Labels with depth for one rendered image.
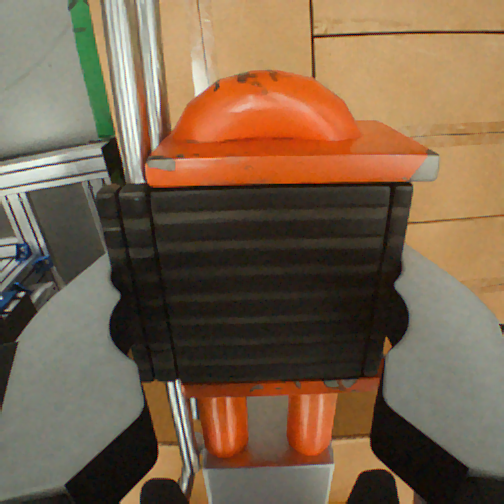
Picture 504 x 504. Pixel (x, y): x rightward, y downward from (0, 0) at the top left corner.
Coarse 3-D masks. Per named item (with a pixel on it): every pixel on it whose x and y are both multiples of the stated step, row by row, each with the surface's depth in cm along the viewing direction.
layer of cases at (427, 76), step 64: (192, 0) 63; (256, 0) 64; (320, 0) 64; (384, 0) 64; (448, 0) 64; (192, 64) 68; (256, 64) 69; (320, 64) 69; (384, 64) 69; (448, 64) 69; (448, 128) 75; (448, 192) 82; (448, 256) 90
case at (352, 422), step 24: (144, 384) 46; (168, 408) 43; (336, 408) 42; (360, 408) 42; (168, 432) 40; (336, 432) 39; (360, 432) 39; (168, 456) 39; (336, 456) 40; (360, 456) 40; (144, 480) 42; (336, 480) 42
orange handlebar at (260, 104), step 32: (224, 96) 10; (256, 96) 10; (288, 96) 10; (320, 96) 10; (192, 128) 10; (224, 128) 10; (256, 128) 10; (288, 128) 10; (320, 128) 10; (352, 128) 10; (224, 416) 16; (288, 416) 17; (320, 416) 16; (224, 448) 17; (320, 448) 17
